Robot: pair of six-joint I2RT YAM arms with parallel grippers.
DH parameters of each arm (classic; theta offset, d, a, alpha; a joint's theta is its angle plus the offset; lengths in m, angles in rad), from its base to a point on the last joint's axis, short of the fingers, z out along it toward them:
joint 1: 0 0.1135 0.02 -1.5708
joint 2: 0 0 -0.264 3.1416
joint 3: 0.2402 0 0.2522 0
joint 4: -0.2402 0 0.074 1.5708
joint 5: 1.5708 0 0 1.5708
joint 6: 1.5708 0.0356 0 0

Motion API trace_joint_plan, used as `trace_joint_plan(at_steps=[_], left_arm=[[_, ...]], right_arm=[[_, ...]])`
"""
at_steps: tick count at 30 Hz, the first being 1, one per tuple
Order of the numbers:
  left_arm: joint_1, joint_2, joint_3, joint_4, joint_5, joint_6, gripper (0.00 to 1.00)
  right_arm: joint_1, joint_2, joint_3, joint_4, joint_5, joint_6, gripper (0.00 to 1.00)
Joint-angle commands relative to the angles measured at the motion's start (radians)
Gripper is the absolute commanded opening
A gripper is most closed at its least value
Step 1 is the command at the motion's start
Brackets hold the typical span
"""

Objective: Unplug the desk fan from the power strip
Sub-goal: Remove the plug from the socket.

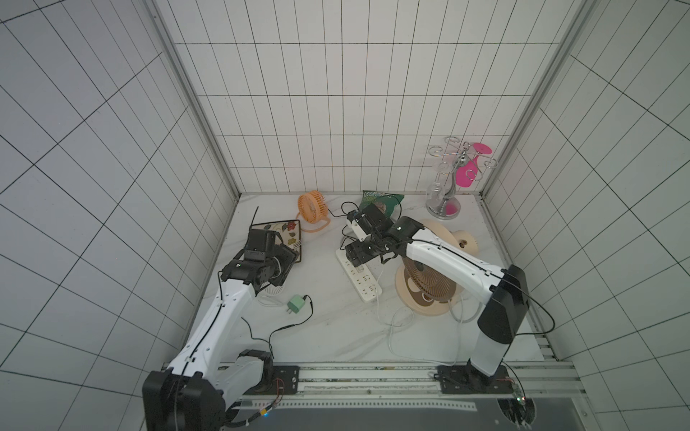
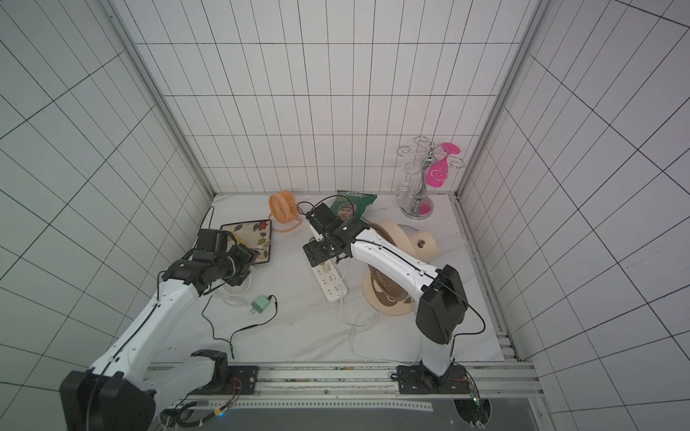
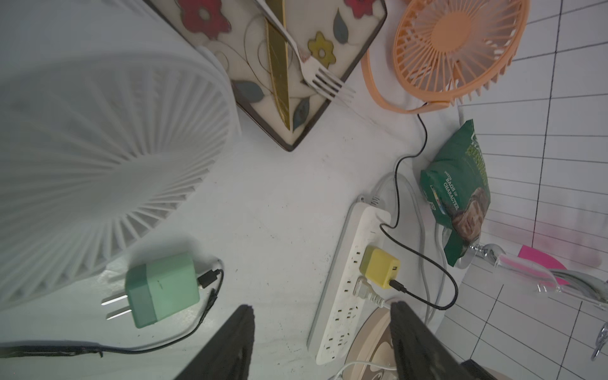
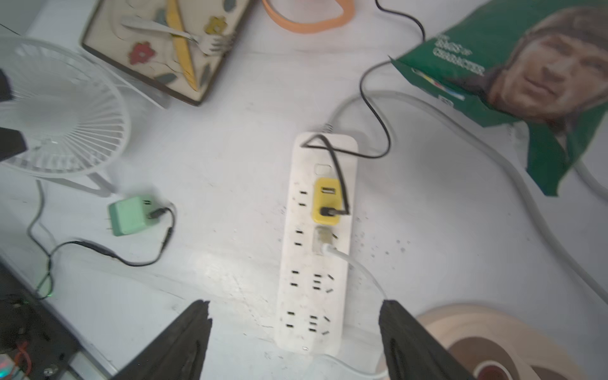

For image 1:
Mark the green usb charger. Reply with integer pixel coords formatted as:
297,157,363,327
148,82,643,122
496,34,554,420
287,295,305,314

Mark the white power strip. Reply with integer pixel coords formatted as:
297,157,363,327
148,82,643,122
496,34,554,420
335,250,383,303

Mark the beige desk fan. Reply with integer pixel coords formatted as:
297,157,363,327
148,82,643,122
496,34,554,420
395,219,479,316

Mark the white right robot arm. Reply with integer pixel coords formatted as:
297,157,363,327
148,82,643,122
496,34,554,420
345,205,529,380

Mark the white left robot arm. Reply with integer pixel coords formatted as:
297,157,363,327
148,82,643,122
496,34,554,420
142,229,298,430

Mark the small white desk fan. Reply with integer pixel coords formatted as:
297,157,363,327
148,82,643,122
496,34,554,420
256,284,286,307

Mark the small orange desk fan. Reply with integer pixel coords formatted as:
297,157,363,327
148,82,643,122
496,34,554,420
296,190,331,233

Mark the green snack bag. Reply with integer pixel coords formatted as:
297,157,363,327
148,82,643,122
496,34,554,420
359,190,405,221

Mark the pink wine glass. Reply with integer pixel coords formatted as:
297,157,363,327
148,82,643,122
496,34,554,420
455,142,493,189

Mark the clear glass holder stand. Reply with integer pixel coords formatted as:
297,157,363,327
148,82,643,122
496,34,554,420
426,136,498,220

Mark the black orange fan cable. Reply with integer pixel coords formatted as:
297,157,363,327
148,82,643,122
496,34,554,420
322,200,361,241

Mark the black white fan cable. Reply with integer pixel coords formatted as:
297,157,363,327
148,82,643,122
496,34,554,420
239,295,314,359

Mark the white beige fan cable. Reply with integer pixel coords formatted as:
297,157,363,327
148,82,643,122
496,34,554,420
374,268,486,365

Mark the aluminium rail base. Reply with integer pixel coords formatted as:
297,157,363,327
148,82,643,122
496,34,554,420
240,336,586,411

